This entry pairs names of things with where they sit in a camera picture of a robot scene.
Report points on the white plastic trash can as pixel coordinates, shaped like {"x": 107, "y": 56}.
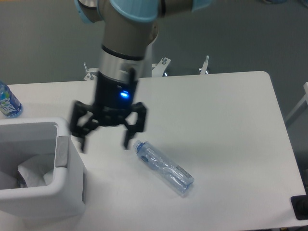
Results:
{"x": 24, "y": 138}

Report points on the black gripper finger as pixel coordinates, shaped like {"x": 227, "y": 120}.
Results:
{"x": 139, "y": 126}
{"x": 83, "y": 121}

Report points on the black clamp at table corner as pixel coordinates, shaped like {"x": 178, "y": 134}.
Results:
{"x": 300, "y": 206}

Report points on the white frame at right edge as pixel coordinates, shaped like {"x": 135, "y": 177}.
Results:
{"x": 298, "y": 109}

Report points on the clear plastic bottle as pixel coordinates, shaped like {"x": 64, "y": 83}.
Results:
{"x": 168, "y": 170}

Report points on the blue labelled water bottle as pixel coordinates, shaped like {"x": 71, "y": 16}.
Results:
{"x": 10, "y": 106}

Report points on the white paper wrapper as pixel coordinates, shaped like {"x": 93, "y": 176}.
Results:
{"x": 38, "y": 170}

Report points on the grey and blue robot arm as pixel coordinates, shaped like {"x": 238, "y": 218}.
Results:
{"x": 127, "y": 33}

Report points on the blue snack packet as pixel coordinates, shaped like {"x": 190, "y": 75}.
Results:
{"x": 21, "y": 183}

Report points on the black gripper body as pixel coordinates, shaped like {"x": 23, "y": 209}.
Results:
{"x": 112, "y": 101}

